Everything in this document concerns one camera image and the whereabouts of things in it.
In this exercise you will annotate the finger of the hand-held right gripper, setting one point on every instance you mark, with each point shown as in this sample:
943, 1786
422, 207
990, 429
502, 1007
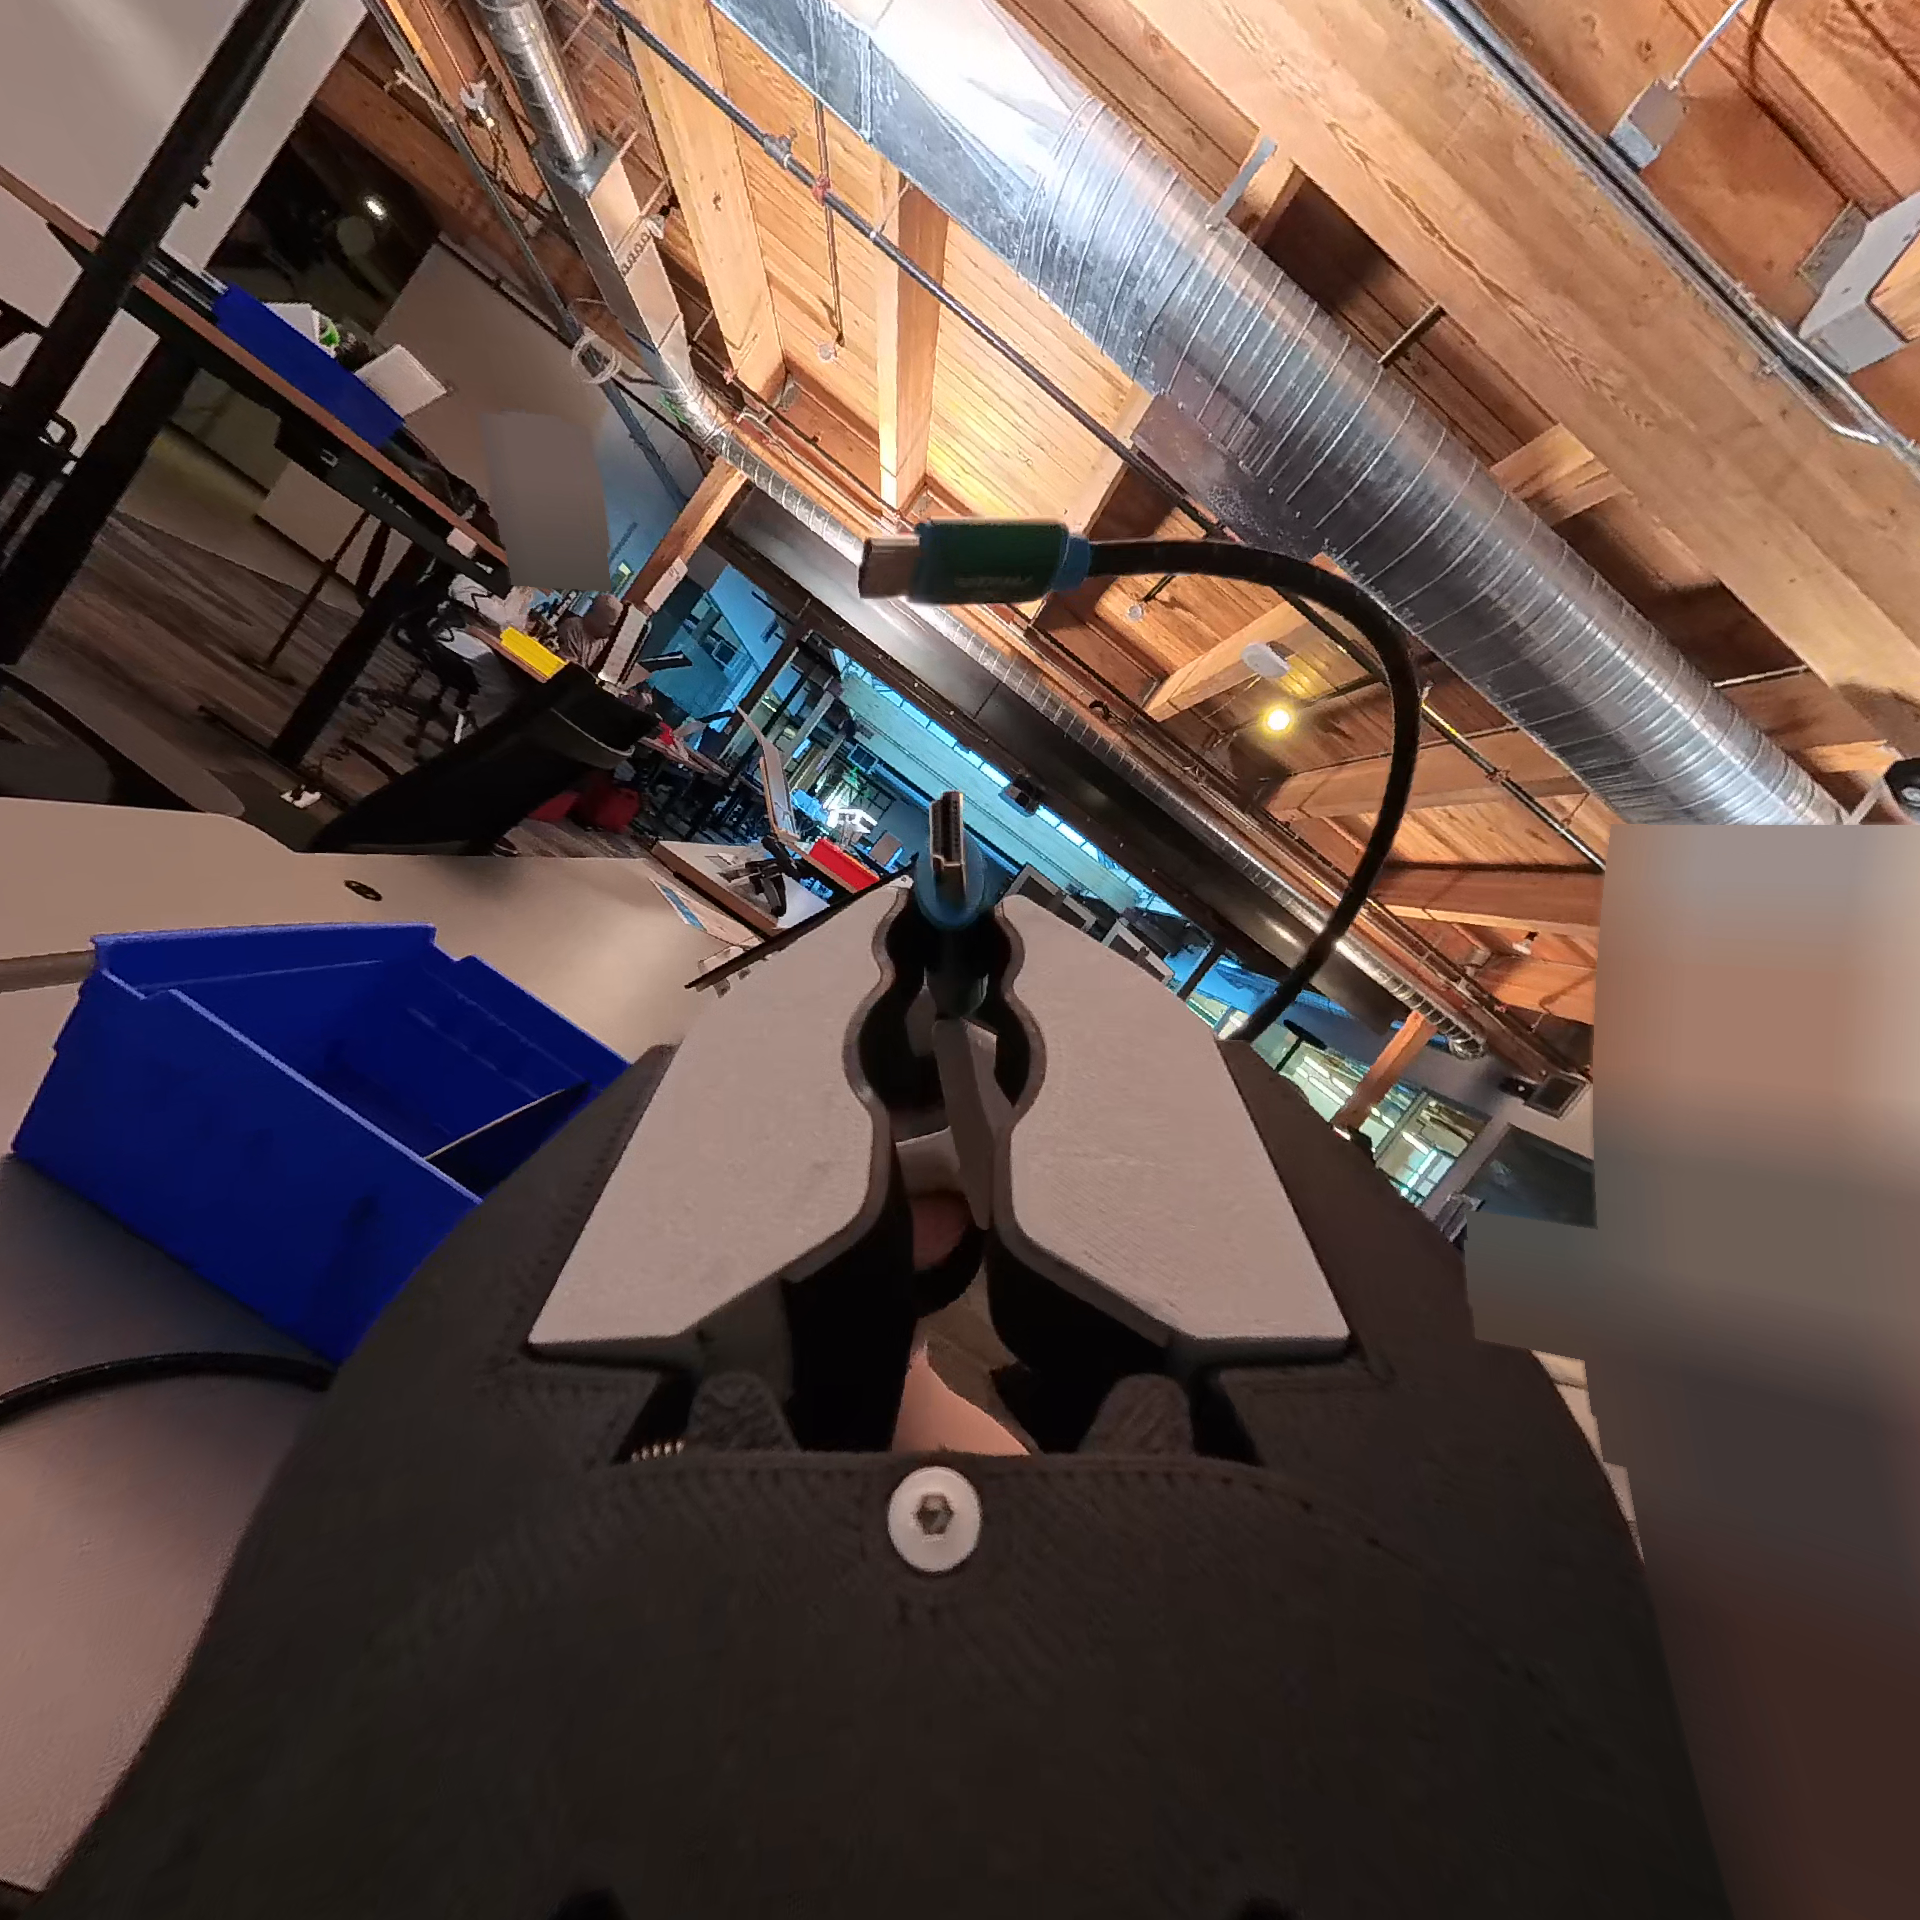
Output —
966, 1126

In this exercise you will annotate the person's right hand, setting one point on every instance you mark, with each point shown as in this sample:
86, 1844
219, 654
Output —
946, 1411

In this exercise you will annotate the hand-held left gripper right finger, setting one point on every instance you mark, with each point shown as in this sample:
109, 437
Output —
1185, 1184

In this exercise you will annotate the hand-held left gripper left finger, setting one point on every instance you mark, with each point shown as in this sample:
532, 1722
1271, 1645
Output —
676, 1184

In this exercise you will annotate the wooden work table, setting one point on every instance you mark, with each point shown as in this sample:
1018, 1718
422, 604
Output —
346, 452

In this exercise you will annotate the thin silver ventilation duct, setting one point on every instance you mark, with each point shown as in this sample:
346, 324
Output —
524, 60

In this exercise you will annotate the wide silver ventilation duct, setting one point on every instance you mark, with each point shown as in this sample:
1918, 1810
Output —
1277, 405

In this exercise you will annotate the blue storage crate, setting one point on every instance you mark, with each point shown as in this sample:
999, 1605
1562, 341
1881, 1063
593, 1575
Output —
300, 359

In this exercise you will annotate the blue plastic bin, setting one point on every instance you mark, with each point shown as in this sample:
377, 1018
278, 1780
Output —
271, 1171

